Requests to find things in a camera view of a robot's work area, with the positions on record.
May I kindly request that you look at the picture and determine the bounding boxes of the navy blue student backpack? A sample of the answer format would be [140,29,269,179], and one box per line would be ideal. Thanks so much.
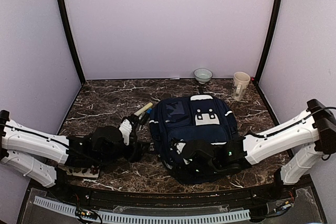
[149,87,241,185]

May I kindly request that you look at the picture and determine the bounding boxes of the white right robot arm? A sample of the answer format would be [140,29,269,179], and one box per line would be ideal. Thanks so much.
[171,99,335,200]

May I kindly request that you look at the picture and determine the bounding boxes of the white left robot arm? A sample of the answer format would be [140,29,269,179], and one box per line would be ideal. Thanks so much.
[1,110,142,201]

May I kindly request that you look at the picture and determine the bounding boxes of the blue capped black marker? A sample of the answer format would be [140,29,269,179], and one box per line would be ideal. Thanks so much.
[140,108,152,125]

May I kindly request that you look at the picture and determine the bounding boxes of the yellow highlighter pen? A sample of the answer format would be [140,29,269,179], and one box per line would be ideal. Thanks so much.
[134,102,153,116]

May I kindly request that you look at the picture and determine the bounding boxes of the floral square plate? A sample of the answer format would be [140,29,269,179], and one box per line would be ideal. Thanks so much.
[60,166,100,178]

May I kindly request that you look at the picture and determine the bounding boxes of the small celadon bowl at back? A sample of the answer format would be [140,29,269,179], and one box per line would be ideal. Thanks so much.
[194,68,213,84]

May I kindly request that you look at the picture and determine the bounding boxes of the cream coral pattern mug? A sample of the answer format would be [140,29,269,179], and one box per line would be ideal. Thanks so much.
[232,72,250,101]

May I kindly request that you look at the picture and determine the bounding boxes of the white slotted cable duct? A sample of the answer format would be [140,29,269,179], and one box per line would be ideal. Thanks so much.
[33,196,250,223]

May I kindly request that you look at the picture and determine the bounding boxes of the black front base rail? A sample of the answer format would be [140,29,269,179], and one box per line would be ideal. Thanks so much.
[29,175,312,209]

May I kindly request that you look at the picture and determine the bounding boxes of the black enclosure corner post right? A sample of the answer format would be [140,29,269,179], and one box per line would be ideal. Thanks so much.
[254,0,281,86]

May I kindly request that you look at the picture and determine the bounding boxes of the black enclosure corner post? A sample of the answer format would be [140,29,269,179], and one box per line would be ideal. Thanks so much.
[57,0,86,85]
[254,0,281,86]

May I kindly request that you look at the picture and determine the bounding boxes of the black enclosure corner post left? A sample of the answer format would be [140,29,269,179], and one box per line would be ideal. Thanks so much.
[57,0,86,85]

